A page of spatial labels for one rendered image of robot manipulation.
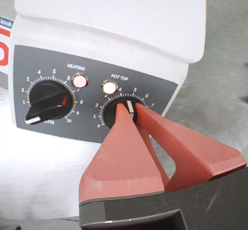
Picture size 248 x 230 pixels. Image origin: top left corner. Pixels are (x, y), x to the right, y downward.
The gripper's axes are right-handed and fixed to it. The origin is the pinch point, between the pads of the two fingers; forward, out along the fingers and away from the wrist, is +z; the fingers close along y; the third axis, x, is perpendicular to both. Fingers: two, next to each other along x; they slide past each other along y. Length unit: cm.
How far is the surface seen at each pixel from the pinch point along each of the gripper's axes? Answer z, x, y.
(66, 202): -0.8, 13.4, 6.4
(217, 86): 8.7, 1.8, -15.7
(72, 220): 22, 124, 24
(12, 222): 12, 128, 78
